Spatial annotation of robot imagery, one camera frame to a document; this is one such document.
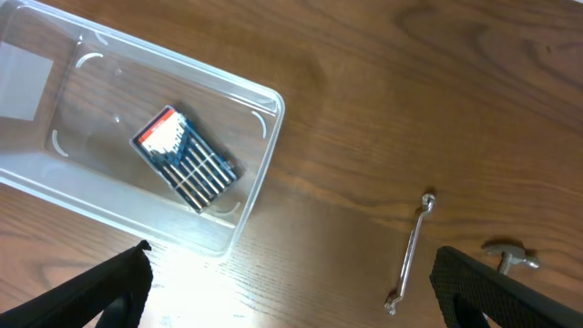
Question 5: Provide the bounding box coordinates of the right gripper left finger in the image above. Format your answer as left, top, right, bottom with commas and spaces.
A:
1, 240, 153, 328

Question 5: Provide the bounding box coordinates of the blue precision screwdriver set case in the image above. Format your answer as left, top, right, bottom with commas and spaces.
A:
129, 106, 238, 213

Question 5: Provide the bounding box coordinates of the clear plastic storage container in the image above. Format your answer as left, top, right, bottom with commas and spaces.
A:
1, 1, 285, 258

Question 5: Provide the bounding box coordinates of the small black-handled claw hammer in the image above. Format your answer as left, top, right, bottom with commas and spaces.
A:
482, 243, 540, 275

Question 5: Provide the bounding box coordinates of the silver offset ring wrench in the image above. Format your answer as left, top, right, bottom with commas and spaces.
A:
384, 192, 436, 315

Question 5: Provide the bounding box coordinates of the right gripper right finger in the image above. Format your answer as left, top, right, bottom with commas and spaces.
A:
430, 246, 582, 328

